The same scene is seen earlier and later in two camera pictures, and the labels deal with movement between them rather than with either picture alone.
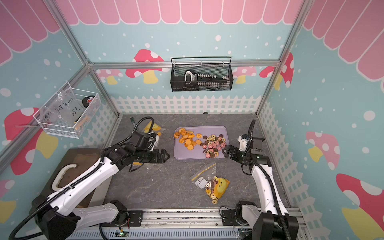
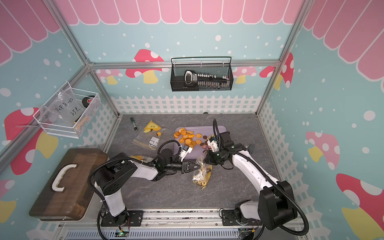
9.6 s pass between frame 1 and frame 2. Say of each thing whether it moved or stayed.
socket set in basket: stayed
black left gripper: moved
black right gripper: moved
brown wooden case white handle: stayed
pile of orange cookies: stayed
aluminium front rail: stayed
